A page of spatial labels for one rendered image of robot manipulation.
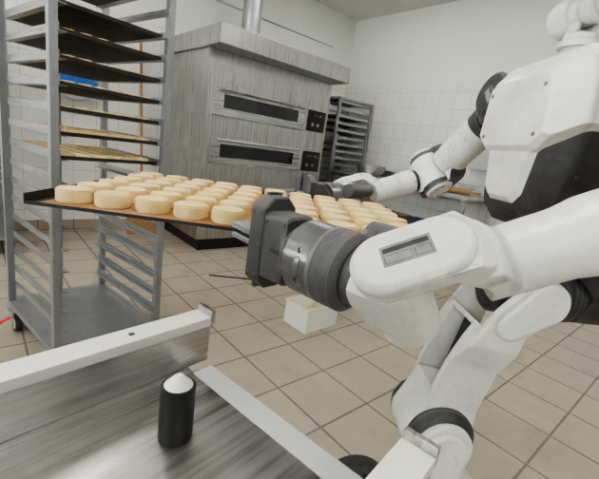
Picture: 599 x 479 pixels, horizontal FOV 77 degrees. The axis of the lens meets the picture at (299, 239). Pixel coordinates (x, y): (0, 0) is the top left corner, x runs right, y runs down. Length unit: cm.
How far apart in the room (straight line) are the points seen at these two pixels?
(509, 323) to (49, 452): 70
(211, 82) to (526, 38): 320
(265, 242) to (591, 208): 32
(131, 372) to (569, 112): 70
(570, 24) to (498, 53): 411
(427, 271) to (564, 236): 11
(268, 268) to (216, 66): 332
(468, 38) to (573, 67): 449
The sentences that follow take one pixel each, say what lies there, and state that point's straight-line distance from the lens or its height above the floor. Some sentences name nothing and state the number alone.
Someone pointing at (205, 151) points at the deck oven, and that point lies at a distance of 365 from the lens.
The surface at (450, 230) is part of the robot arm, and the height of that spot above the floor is 107.
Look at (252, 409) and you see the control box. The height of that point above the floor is 84.
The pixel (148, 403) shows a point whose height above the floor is 84.
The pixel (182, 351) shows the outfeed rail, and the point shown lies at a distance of 49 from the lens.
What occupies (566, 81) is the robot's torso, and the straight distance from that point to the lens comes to 74.
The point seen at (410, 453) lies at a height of 90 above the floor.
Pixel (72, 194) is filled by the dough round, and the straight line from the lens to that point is 62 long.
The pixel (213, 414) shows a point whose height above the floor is 84.
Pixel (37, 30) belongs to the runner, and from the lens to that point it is 190.
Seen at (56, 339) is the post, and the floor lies 21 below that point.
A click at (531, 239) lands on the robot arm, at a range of 37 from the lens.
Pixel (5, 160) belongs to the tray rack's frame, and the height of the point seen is 87.
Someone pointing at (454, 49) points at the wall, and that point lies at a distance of 526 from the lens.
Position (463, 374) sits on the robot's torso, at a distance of 87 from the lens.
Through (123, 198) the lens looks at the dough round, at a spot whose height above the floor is 102.
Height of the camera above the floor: 112
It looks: 14 degrees down
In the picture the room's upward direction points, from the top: 8 degrees clockwise
